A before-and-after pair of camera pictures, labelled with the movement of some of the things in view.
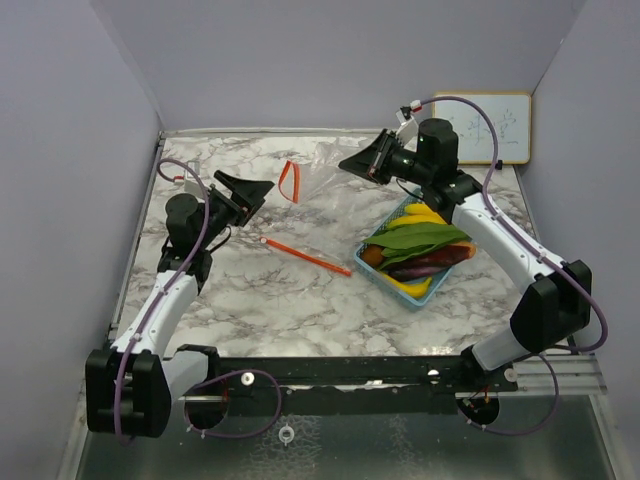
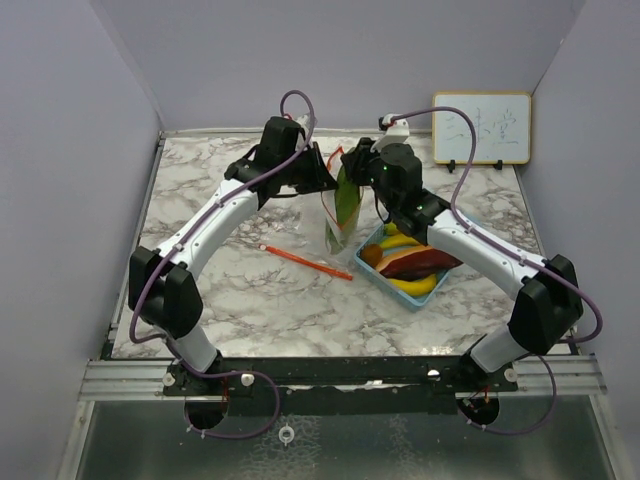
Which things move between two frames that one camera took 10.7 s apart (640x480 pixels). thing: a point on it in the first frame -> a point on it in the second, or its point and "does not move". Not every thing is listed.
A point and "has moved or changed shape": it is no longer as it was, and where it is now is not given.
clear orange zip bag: (333, 211) has moved or changed shape
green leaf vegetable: (407, 242) -> (347, 200)
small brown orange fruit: (371, 254) does not move
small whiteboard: (511, 114) does not move
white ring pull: (291, 434) does not move
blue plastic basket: (437, 281) does not move
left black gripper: (246, 194) -> (321, 178)
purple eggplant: (418, 268) does not move
